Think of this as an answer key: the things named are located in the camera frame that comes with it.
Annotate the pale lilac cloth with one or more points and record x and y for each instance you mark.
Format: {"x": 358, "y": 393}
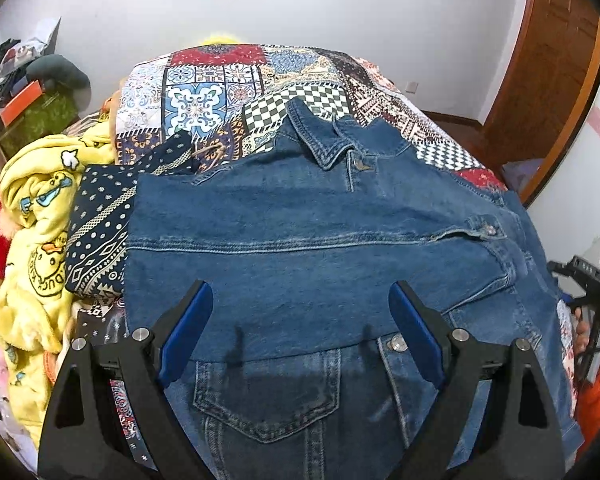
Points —
{"x": 522, "y": 177}

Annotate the green cloth covered cabinet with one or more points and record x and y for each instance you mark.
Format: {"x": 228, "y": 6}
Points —
{"x": 37, "y": 120}

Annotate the navy dotted patterned cloth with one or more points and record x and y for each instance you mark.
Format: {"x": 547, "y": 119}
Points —
{"x": 100, "y": 220}

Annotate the blue denim jacket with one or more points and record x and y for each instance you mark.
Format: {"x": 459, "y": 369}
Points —
{"x": 300, "y": 240}

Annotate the person's right hand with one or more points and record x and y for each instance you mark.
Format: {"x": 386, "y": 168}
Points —
{"x": 581, "y": 335}

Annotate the white wall socket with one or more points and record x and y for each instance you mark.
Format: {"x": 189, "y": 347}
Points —
{"x": 411, "y": 87}

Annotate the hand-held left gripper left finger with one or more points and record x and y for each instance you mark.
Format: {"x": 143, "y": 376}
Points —
{"x": 190, "y": 332}

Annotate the patchwork patterned bedspread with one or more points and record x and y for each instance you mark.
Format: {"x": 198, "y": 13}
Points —
{"x": 215, "y": 95}

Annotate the pile of clothes and papers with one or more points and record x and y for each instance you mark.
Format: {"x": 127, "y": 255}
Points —
{"x": 17, "y": 57}

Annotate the white sliding wardrobe door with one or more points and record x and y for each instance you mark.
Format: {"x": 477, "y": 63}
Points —
{"x": 585, "y": 160}

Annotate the orange box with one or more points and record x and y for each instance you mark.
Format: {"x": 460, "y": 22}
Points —
{"x": 22, "y": 102}

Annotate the yellow duck print blanket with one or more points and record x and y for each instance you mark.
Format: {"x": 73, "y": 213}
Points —
{"x": 35, "y": 240}

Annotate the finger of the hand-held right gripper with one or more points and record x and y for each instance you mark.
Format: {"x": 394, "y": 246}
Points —
{"x": 582, "y": 302}
{"x": 565, "y": 269}

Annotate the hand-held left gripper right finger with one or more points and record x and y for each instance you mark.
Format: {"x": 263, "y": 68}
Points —
{"x": 420, "y": 332}

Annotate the brown wooden door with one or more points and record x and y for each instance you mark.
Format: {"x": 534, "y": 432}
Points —
{"x": 545, "y": 75}

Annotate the dark grey neck pillow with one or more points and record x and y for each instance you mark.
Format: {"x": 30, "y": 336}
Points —
{"x": 62, "y": 72}

